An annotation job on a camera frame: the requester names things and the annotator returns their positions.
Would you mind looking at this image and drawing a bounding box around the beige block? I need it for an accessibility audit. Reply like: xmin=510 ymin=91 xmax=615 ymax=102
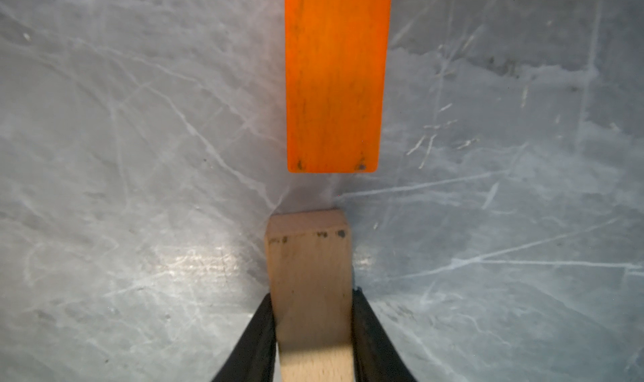
xmin=264 ymin=209 xmax=354 ymax=381

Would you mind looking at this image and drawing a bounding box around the orange block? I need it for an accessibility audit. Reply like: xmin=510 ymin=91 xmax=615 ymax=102
xmin=284 ymin=0 xmax=391 ymax=173

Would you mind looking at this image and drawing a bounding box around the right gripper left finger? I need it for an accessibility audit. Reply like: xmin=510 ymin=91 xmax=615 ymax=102
xmin=212 ymin=294 xmax=277 ymax=382

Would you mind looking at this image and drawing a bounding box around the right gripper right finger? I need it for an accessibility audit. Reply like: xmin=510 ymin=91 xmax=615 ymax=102
xmin=352 ymin=288 xmax=417 ymax=382

